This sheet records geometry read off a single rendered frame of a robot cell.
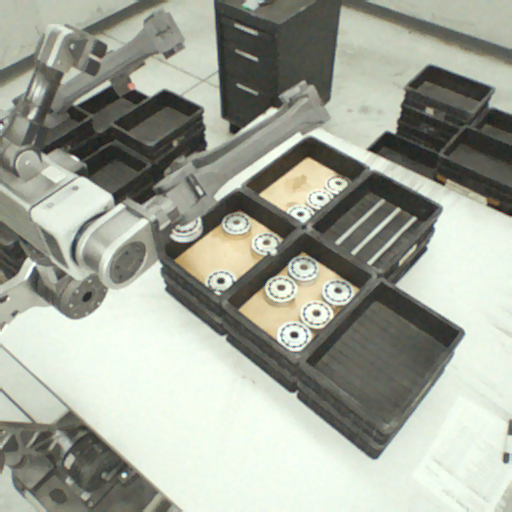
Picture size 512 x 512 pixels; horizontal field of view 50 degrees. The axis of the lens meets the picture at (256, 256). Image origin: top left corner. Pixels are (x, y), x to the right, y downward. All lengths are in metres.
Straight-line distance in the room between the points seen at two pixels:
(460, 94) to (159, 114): 1.68
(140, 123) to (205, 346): 1.56
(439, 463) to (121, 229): 1.12
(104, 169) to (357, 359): 1.80
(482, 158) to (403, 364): 1.53
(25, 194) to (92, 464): 1.12
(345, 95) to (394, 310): 2.56
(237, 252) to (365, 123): 2.17
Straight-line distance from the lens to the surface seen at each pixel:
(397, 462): 1.69
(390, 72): 4.42
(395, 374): 1.65
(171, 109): 3.10
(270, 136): 1.20
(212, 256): 1.86
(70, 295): 1.39
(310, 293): 1.76
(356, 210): 2.03
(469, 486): 1.72
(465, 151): 2.97
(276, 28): 3.00
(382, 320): 1.74
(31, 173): 1.17
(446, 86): 3.39
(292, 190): 2.08
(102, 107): 3.38
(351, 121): 3.86
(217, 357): 1.78
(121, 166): 2.95
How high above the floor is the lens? 2.25
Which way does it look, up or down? 50 degrees down
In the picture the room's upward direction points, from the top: straight up
